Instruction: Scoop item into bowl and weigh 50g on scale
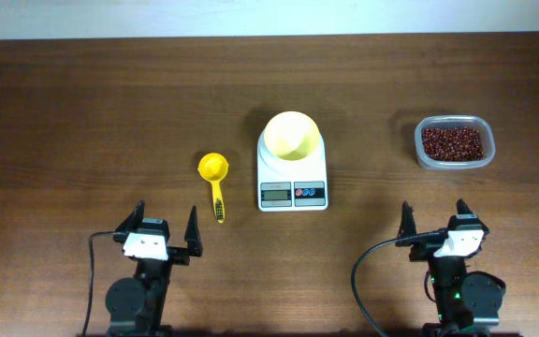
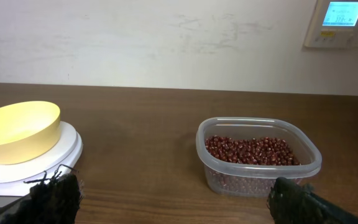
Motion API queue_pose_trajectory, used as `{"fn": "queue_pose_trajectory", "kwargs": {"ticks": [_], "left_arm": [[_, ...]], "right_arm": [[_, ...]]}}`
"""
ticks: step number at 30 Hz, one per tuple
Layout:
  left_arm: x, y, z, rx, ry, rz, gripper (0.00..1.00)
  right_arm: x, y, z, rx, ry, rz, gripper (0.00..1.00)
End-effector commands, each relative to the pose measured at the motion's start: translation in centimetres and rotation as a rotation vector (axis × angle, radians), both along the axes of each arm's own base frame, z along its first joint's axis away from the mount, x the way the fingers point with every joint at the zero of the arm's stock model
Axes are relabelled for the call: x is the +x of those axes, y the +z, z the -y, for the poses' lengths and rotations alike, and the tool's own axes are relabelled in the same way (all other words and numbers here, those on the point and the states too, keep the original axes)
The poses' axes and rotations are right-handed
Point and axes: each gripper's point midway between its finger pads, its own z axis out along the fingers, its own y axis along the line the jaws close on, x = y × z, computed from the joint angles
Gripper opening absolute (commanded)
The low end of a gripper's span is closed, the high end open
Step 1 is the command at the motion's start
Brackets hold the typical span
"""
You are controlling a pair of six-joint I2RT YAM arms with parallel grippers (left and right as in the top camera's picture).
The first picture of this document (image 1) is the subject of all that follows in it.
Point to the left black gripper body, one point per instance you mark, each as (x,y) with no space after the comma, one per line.
(179,256)

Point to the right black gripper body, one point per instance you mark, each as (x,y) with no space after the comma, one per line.
(424,252)

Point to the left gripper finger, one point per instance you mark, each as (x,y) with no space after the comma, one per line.
(192,235)
(133,220)

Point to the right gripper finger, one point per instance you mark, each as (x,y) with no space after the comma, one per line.
(407,228)
(463,208)

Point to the yellow measuring scoop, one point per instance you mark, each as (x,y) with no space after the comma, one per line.
(213,168)

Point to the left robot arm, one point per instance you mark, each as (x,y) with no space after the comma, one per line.
(136,304)

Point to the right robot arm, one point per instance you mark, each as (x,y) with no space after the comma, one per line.
(467,302)

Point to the white digital kitchen scale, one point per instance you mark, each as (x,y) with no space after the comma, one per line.
(291,186)

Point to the yellow plastic bowl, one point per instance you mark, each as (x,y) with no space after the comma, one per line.
(291,135)

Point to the clear plastic food container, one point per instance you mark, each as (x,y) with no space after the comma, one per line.
(450,121)

